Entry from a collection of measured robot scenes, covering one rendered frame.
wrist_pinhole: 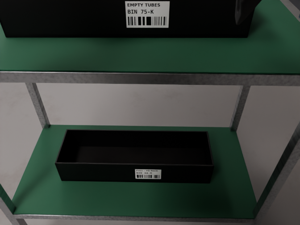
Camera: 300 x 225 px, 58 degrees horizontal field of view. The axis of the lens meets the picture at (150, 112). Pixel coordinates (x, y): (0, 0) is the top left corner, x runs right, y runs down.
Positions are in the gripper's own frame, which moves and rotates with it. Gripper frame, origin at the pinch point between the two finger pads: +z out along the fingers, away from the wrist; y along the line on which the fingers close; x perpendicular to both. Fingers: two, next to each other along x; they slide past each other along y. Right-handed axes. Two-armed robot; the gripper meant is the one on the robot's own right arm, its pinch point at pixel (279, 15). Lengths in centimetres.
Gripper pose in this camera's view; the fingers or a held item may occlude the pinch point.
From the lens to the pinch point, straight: 37.8
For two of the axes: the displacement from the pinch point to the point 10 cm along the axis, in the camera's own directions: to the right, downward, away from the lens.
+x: 0.1, 9.3, -3.6
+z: -0.1, 3.6, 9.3
